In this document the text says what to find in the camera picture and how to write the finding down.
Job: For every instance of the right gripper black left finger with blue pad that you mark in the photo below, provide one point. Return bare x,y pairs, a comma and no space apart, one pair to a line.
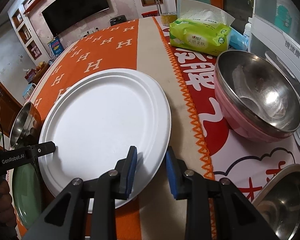
87,202

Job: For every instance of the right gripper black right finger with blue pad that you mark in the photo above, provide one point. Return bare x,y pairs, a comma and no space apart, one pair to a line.
214,204

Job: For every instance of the green ceramic plate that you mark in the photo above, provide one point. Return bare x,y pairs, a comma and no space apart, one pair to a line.
26,194

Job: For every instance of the white paper plate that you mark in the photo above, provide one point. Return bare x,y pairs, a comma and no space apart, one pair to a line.
95,122

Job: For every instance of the person's left hand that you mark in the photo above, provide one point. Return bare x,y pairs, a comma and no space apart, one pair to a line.
8,220

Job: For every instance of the small orange steel bowl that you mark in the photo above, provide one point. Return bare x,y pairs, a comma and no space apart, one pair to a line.
26,127

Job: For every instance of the large steel bowl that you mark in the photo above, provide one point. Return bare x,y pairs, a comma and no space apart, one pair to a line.
279,202

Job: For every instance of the pink steel bowl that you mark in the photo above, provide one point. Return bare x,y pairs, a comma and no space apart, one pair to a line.
256,99

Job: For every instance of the orange H pattern blanket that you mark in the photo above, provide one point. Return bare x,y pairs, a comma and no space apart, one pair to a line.
136,44

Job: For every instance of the green tissue pack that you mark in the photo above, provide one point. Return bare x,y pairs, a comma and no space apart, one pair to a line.
206,31

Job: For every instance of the white water purifier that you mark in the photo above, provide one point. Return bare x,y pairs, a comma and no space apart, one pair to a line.
275,36

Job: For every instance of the white wall shelf unit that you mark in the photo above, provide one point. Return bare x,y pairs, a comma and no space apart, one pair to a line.
19,18

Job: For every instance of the black wall television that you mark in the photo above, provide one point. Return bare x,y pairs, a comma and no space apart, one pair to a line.
62,14

